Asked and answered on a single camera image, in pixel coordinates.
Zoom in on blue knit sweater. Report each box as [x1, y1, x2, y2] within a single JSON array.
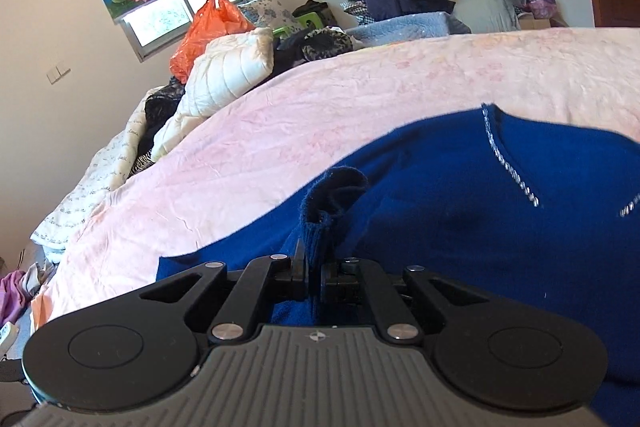
[[157, 105, 639, 426]]

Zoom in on pink bed blanket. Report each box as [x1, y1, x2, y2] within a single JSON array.
[[32, 28, 639, 327]]

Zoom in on white script print quilt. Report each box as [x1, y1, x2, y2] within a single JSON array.
[[30, 87, 160, 265]]

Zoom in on black patterned garment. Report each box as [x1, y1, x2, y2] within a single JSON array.
[[129, 77, 184, 178]]

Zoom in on white quilted jacket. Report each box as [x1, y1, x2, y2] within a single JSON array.
[[151, 28, 273, 162]]

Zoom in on leopard print garment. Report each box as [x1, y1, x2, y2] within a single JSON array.
[[272, 27, 354, 75]]

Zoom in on green item on bed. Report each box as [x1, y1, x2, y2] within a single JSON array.
[[273, 12, 324, 39]]

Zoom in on orange plastic bag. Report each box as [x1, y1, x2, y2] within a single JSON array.
[[169, 0, 255, 84]]

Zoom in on light blue folded blanket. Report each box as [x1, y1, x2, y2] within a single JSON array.
[[346, 12, 471, 48]]

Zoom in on clear plastic storage bag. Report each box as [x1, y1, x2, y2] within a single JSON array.
[[450, 0, 521, 34]]

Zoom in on window with grey frame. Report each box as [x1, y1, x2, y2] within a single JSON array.
[[118, 0, 246, 62]]

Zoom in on white wall switch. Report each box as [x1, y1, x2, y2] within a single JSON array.
[[46, 63, 70, 84]]

